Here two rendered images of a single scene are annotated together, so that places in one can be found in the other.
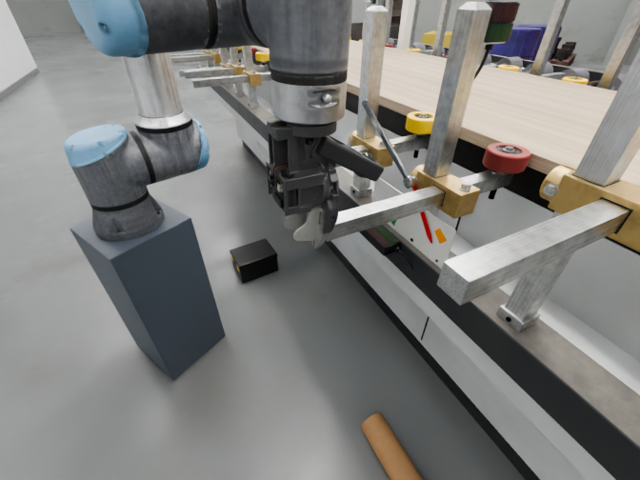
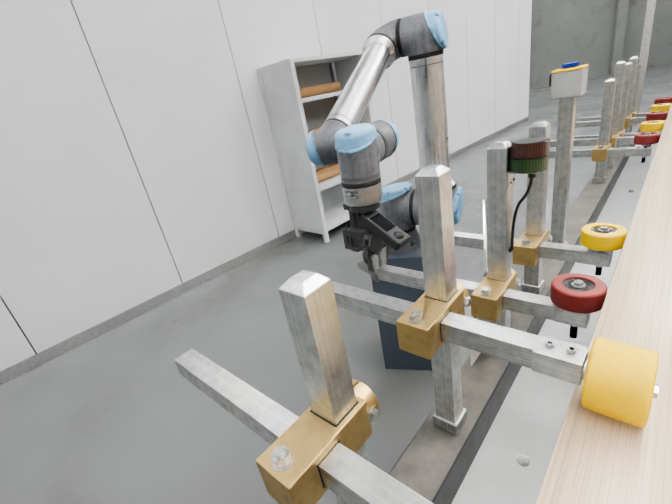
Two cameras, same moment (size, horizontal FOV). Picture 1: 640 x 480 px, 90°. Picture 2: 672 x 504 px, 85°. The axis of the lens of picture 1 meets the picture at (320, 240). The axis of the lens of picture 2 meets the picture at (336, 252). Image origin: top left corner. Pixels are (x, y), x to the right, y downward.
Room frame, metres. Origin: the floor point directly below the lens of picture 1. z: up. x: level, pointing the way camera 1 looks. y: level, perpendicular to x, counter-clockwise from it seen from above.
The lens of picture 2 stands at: (0.08, -0.75, 1.28)
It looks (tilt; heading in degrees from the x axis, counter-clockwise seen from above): 24 degrees down; 72
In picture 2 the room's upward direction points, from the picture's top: 11 degrees counter-clockwise
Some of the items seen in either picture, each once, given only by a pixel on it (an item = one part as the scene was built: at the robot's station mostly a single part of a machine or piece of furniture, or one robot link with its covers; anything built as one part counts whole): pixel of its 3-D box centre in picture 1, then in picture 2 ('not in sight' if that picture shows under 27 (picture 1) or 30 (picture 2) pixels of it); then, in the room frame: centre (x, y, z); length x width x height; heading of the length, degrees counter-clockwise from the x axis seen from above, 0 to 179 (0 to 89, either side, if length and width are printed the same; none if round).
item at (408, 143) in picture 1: (354, 155); (506, 245); (0.75, -0.09, 0.84); 0.44 x 0.03 x 0.04; 117
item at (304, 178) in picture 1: (304, 164); (364, 225); (0.41, 0.02, 0.97); 0.09 x 0.08 x 0.12; 116
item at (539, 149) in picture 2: (495, 11); (529, 147); (0.61, -0.27, 1.13); 0.06 x 0.06 x 0.02
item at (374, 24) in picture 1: (366, 125); (535, 222); (0.81, -0.12, 0.89); 0.04 x 0.04 x 0.48; 27
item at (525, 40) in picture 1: (517, 62); not in sight; (4.99, -2.71, 0.42); 1.18 x 0.69 x 0.83; 142
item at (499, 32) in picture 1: (490, 30); (528, 162); (0.61, -0.27, 1.10); 0.06 x 0.06 x 0.02
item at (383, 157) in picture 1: (370, 148); (531, 245); (0.79, -0.13, 0.84); 0.14 x 0.06 x 0.05; 27
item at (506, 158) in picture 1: (499, 173); (575, 309); (0.61, -0.37, 0.85); 0.08 x 0.08 x 0.11
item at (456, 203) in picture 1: (442, 189); (497, 292); (0.57, -0.24, 0.85); 0.14 x 0.06 x 0.05; 27
